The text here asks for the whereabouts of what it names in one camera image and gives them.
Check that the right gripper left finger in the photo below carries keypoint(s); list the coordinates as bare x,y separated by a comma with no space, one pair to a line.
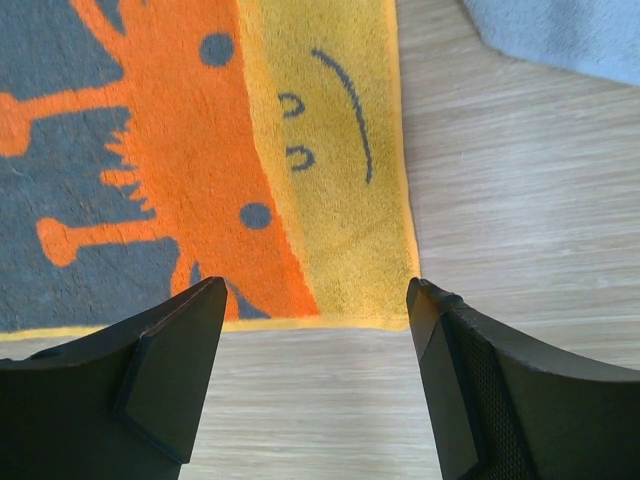
122,403

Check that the orange grey patterned towel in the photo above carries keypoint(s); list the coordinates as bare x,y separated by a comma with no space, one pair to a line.
148,145

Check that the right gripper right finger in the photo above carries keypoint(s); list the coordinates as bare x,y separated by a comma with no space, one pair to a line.
505,405

